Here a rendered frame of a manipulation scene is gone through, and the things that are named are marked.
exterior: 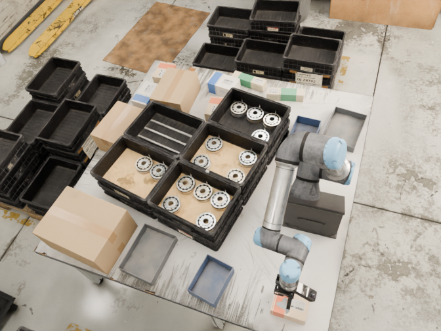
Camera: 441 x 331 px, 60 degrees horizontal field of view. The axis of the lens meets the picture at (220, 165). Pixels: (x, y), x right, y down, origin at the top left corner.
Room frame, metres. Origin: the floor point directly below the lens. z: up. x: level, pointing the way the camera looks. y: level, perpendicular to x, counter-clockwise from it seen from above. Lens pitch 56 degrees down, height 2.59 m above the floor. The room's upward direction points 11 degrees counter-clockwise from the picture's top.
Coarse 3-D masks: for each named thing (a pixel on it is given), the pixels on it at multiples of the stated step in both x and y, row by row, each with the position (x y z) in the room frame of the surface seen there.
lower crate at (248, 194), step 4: (264, 164) 1.17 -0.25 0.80; (264, 168) 1.19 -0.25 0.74; (260, 172) 1.13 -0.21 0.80; (264, 172) 1.18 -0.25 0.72; (256, 176) 1.10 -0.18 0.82; (260, 176) 1.15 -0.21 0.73; (256, 180) 1.11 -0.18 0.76; (260, 180) 1.13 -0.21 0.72; (252, 184) 1.06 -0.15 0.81; (256, 184) 1.11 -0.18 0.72; (252, 188) 1.08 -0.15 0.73; (248, 192) 1.04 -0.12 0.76; (252, 192) 1.06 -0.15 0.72; (244, 196) 0.99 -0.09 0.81; (248, 196) 1.04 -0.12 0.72; (244, 200) 1.00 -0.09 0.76; (244, 204) 1.00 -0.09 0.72
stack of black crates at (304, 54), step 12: (300, 36) 2.45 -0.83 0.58; (312, 36) 2.41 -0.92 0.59; (288, 48) 2.36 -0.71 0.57; (300, 48) 2.42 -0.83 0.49; (312, 48) 2.39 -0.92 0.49; (324, 48) 2.35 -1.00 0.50; (336, 48) 2.31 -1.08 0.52; (288, 60) 2.22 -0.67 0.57; (300, 60) 2.17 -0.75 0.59; (312, 60) 2.25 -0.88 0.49; (324, 60) 2.23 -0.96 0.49; (336, 60) 2.09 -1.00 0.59; (288, 72) 2.23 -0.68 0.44; (300, 72) 2.17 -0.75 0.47; (312, 72) 2.12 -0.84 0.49; (324, 72) 2.09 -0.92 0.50; (324, 84) 2.08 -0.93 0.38
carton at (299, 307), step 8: (280, 296) 0.46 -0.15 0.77; (296, 296) 0.45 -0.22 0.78; (272, 304) 0.43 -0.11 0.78; (296, 304) 0.41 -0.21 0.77; (304, 304) 0.40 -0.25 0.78; (272, 312) 0.40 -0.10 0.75; (280, 312) 0.39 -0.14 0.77; (296, 312) 0.38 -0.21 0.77; (304, 312) 0.37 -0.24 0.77; (296, 320) 0.35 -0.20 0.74; (304, 320) 0.34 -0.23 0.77
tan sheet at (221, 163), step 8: (208, 136) 1.43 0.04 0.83; (224, 144) 1.34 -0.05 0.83; (232, 144) 1.33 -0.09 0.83; (200, 152) 1.32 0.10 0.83; (208, 152) 1.31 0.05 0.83; (224, 152) 1.29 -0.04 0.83; (232, 152) 1.28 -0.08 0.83; (240, 152) 1.27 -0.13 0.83; (216, 160) 1.25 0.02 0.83; (224, 160) 1.23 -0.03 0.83; (232, 160) 1.22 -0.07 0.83; (216, 168) 1.19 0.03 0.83; (224, 168) 1.18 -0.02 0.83; (232, 168) 1.17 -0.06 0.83; (240, 168) 1.16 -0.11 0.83; (248, 168) 1.15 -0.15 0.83; (224, 176) 1.13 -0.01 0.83
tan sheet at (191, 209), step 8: (176, 184) 1.14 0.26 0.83; (168, 192) 1.10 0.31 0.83; (176, 192) 1.09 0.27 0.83; (192, 192) 1.07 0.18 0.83; (184, 200) 1.03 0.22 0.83; (192, 200) 1.02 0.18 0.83; (184, 208) 0.98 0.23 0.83; (192, 208) 0.97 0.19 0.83; (200, 208) 0.96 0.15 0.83; (208, 208) 0.95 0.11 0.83; (184, 216) 0.94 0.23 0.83; (192, 216) 0.93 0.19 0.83; (216, 216) 0.90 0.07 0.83
